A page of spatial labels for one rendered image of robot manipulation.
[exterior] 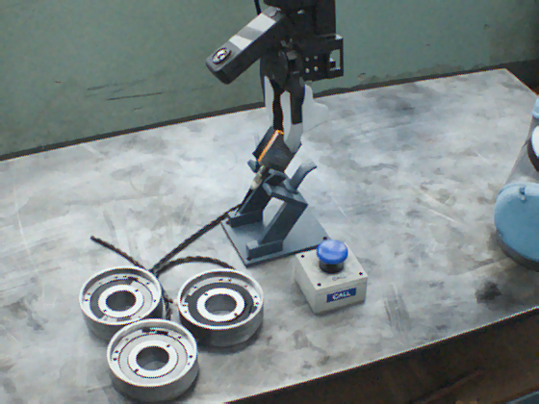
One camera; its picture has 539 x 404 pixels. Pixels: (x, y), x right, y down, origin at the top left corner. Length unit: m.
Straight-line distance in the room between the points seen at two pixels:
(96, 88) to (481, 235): 1.70
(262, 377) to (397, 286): 0.23
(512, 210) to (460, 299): 0.19
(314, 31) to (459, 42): 2.10
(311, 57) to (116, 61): 1.64
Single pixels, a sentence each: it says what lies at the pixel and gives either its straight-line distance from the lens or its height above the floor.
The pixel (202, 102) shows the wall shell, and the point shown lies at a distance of 2.70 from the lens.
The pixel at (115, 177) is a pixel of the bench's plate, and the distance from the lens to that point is 1.24.
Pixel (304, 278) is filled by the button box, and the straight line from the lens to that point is 0.99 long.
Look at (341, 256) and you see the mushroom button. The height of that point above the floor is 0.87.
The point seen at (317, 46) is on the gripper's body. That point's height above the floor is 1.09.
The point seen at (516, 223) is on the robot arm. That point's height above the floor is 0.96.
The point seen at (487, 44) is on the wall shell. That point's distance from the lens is 3.12.
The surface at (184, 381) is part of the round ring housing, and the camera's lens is 0.88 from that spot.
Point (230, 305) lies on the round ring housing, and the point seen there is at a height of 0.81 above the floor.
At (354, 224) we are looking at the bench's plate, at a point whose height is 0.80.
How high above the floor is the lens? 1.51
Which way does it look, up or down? 38 degrees down
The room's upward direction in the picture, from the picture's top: straight up
